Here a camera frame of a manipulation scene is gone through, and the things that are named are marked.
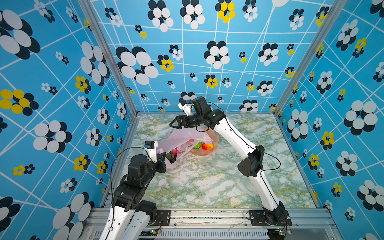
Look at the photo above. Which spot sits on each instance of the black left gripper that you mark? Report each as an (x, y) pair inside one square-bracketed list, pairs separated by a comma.
[(160, 158)]

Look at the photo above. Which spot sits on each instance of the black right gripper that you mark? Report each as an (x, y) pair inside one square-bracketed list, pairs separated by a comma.
[(180, 120)]

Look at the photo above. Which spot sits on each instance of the dark purple grape bunch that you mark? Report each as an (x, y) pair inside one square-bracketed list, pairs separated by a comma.
[(171, 157)]

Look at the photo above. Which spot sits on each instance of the pink printed plastic bag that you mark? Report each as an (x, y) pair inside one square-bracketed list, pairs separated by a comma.
[(180, 142)]

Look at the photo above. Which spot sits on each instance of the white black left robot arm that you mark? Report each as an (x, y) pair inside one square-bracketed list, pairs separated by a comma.
[(132, 195)]

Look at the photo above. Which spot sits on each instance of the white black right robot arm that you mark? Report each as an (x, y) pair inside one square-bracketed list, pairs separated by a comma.
[(199, 112)]

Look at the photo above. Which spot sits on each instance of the green custard apple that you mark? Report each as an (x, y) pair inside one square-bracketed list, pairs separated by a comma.
[(198, 146)]

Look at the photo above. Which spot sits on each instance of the orange yellow mango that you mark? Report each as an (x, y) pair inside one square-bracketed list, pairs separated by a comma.
[(207, 147)]

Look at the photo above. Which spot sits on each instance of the pink scalloped fruit bowl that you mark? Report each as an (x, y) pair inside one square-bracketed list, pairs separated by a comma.
[(201, 152)]

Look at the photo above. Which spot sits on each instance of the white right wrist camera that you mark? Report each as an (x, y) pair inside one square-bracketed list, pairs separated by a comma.
[(186, 108)]

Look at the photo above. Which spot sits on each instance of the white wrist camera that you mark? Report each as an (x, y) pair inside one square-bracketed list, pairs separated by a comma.
[(186, 108), (151, 149)]

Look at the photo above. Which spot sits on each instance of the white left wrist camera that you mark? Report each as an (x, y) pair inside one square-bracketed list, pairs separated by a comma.
[(151, 149)]

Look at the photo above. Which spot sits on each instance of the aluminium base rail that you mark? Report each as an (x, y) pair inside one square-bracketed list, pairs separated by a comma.
[(208, 224)]

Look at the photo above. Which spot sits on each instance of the aluminium frame post left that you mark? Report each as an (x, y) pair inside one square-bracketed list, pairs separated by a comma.
[(91, 16)]

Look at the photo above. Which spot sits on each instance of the aluminium frame post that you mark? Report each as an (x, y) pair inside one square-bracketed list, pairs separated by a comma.
[(91, 16), (334, 12)]

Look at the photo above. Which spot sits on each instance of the aluminium frame post right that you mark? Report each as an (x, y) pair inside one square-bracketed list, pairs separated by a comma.
[(334, 12)]

